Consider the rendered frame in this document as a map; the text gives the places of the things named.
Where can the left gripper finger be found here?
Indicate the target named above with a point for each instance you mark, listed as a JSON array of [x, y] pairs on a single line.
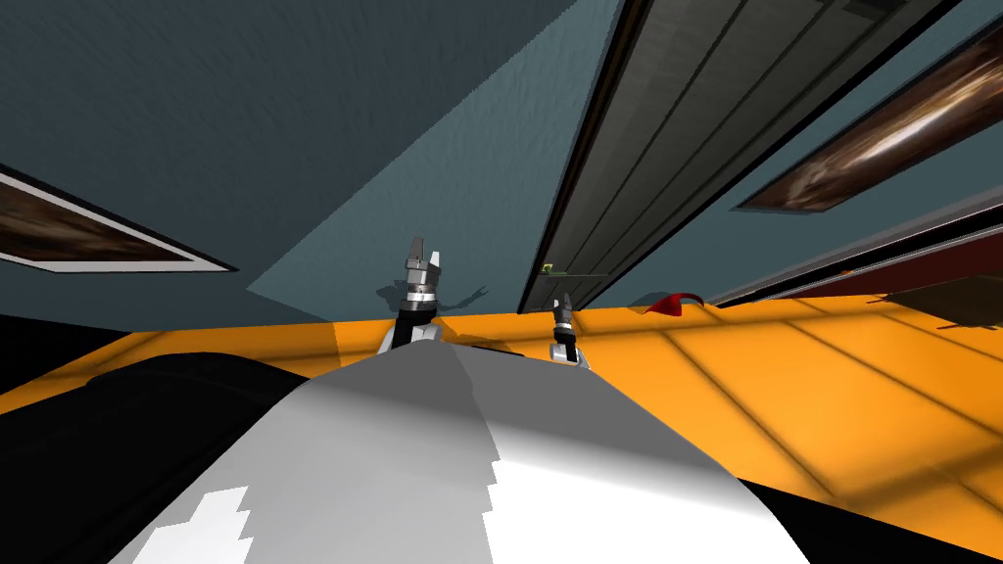
[[415, 252], [435, 260]]

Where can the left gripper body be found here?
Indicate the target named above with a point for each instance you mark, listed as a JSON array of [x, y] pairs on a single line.
[[421, 278]]

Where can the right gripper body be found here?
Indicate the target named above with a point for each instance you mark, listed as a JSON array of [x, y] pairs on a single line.
[[562, 310]]

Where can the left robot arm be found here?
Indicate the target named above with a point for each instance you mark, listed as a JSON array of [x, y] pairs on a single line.
[[410, 327]]

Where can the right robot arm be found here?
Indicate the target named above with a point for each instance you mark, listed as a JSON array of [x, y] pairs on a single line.
[[564, 340]]

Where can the red curved object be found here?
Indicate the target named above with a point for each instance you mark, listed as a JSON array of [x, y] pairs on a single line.
[[672, 305]]

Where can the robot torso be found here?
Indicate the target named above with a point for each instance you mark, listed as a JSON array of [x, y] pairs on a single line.
[[439, 470]]

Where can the dark grey door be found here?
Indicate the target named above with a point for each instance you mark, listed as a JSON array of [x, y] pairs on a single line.
[[689, 125]]

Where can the white framed brown picture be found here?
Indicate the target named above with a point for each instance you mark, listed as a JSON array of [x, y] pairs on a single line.
[[70, 231]]

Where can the black framed brown picture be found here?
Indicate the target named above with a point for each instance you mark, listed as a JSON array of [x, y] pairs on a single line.
[[885, 141]]

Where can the dark brown table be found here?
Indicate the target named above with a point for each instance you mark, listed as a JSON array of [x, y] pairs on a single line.
[[952, 301]]

